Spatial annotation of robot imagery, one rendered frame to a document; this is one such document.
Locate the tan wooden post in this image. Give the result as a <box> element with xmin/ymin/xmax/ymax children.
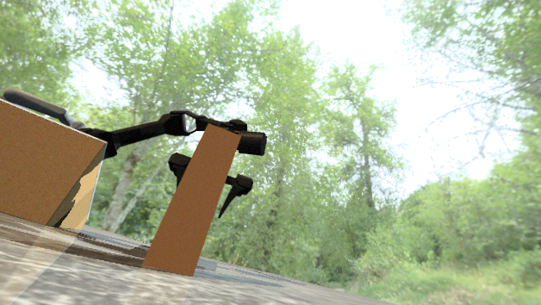
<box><xmin>142</xmin><ymin>123</ymin><xmax>241</xmax><ymax>277</ymax></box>

